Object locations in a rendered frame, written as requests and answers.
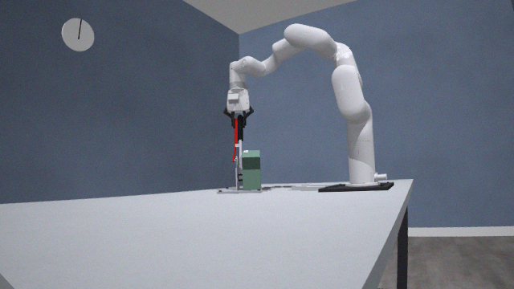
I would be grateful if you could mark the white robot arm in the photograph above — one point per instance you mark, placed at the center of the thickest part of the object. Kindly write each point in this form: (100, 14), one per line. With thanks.
(346, 84)

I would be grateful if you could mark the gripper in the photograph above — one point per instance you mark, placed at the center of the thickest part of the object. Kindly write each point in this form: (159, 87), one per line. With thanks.
(242, 107)

